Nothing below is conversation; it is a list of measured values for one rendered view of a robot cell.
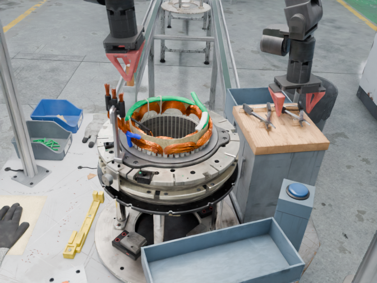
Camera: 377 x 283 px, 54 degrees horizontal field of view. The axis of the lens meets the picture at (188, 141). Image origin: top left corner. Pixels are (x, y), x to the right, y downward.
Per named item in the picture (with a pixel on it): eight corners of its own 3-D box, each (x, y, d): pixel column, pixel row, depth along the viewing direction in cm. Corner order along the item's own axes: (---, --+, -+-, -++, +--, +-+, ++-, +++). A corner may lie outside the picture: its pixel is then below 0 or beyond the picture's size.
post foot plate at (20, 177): (53, 172, 120) (52, 170, 119) (31, 188, 113) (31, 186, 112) (32, 163, 123) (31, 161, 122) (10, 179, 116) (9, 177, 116)
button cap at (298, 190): (286, 195, 77) (288, 191, 77) (289, 183, 81) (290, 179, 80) (306, 200, 76) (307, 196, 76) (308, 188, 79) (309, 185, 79)
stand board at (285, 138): (231, 113, 104) (233, 105, 102) (295, 110, 107) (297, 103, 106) (254, 155, 88) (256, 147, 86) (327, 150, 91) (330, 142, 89)
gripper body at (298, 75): (272, 82, 95) (275, 55, 91) (309, 78, 96) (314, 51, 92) (282, 93, 90) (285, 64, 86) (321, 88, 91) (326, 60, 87)
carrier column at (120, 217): (117, 217, 102) (111, 156, 90) (126, 217, 102) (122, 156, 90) (116, 223, 100) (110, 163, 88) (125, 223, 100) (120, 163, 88)
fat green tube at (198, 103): (190, 97, 89) (190, 91, 88) (206, 98, 89) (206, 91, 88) (192, 131, 77) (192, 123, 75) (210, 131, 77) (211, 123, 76)
